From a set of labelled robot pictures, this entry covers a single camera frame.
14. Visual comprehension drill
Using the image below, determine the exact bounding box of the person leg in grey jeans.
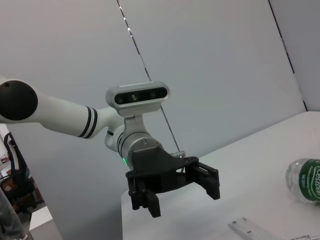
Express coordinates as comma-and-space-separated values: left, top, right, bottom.
0, 186, 28, 240

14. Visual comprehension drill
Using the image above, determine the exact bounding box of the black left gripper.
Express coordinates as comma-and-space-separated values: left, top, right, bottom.
125, 146, 221, 225

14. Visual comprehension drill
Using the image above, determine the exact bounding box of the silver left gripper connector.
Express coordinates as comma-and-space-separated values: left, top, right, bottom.
169, 149, 187, 160

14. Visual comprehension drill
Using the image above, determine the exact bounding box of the black office chair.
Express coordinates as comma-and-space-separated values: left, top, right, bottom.
0, 132, 45, 216

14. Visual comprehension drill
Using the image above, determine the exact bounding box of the silver white ballpoint pen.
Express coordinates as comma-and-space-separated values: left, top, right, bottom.
291, 234, 320, 240

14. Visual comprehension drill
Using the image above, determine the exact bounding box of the clear plastic ruler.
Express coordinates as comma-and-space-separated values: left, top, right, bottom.
227, 216, 278, 240

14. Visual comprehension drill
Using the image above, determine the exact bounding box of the clear green-label water bottle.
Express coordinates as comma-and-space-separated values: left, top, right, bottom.
285, 157, 320, 205

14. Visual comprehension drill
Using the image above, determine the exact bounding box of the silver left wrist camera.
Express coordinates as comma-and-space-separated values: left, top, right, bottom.
105, 80, 172, 117

